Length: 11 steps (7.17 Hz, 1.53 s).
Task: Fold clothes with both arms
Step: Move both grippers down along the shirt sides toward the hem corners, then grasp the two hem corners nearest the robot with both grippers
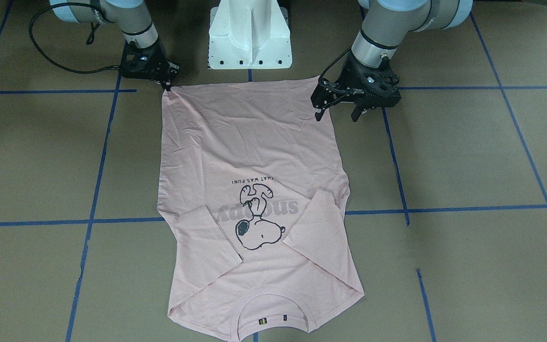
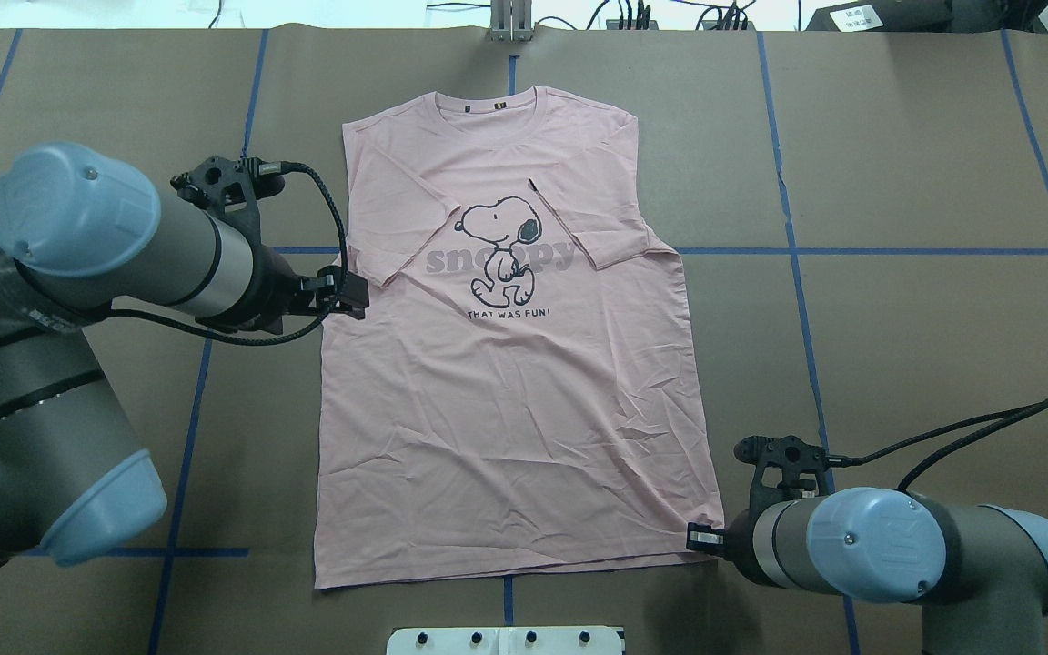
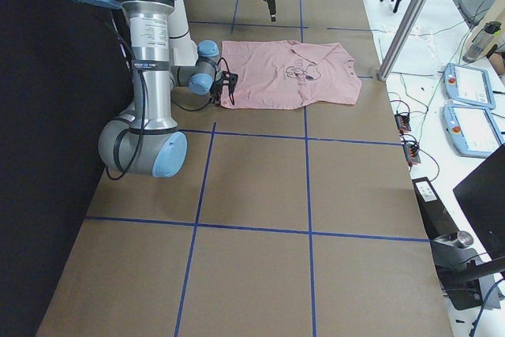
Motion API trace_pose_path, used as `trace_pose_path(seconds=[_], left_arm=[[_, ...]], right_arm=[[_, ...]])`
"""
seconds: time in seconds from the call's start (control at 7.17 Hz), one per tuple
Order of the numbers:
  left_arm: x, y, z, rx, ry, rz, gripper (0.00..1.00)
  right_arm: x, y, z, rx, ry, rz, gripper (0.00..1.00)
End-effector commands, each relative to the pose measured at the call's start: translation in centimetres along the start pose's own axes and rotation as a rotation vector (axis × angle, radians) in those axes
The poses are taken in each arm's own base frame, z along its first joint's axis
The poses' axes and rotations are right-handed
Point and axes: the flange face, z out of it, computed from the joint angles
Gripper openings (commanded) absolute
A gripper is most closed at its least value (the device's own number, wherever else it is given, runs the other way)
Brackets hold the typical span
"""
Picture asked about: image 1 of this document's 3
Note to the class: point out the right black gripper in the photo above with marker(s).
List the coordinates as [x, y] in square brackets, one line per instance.
[155, 60]

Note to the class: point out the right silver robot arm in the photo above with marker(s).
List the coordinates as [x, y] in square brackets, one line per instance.
[132, 17]

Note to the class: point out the pink Snoopy t-shirt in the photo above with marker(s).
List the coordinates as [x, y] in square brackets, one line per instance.
[253, 188]

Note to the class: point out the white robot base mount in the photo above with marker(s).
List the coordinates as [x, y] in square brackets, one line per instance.
[249, 34]

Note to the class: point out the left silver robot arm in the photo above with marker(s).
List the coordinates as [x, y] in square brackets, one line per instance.
[387, 22]

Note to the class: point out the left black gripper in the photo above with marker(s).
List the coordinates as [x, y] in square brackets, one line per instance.
[348, 76]

